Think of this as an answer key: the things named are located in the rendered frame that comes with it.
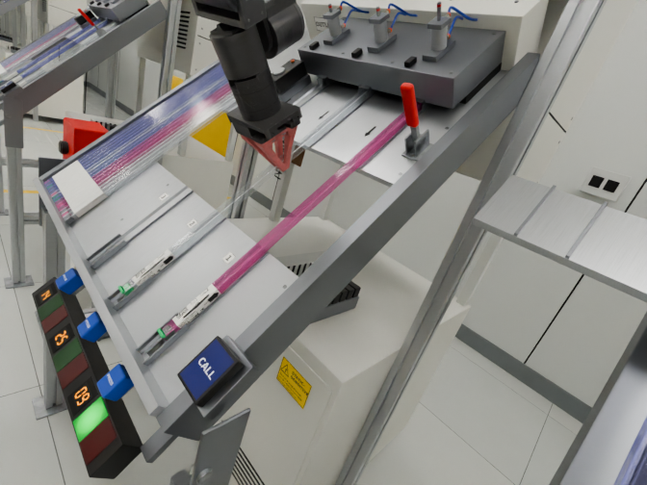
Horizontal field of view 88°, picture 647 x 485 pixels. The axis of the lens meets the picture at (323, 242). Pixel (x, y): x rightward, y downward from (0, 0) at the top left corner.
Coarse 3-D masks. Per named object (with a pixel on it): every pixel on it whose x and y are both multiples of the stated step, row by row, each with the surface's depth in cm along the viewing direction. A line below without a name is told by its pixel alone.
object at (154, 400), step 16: (48, 192) 67; (48, 208) 61; (64, 224) 57; (64, 240) 54; (80, 256) 50; (80, 272) 48; (96, 288) 45; (96, 304) 43; (112, 304) 45; (112, 320) 41; (112, 336) 39; (128, 336) 41; (128, 352) 37; (128, 368) 36; (144, 368) 37; (144, 384) 34; (144, 400) 33; (160, 400) 34
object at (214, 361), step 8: (216, 344) 32; (208, 352) 32; (216, 352) 32; (224, 352) 31; (200, 360) 32; (208, 360) 31; (216, 360) 31; (224, 360) 31; (232, 360) 31; (192, 368) 31; (200, 368) 31; (208, 368) 31; (216, 368) 31; (224, 368) 30; (184, 376) 31; (192, 376) 31; (200, 376) 31; (208, 376) 30; (216, 376) 30; (192, 384) 30; (200, 384) 30; (208, 384) 30; (192, 392) 30; (200, 392) 30
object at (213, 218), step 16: (336, 112) 57; (320, 128) 56; (304, 144) 54; (256, 176) 52; (240, 192) 51; (224, 208) 50; (208, 224) 49; (192, 240) 48; (176, 256) 48; (128, 288) 45
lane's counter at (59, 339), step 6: (60, 330) 46; (66, 330) 46; (72, 330) 46; (54, 336) 46; (60, 336) 46; (66, 336) 45; (72, 336) 45; (54, 342) 45; (60, 342) 45; (66, 342) 45; (54, 348) 45
